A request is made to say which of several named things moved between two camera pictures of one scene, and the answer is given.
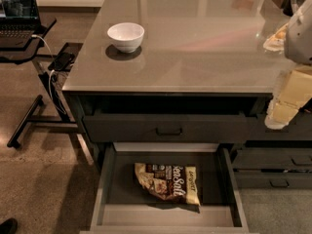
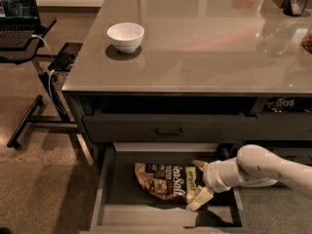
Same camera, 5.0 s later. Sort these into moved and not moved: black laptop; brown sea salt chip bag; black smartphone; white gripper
Moved: white gripper
Not moved: black laptop; black smartphone; brown sea salt chip bag
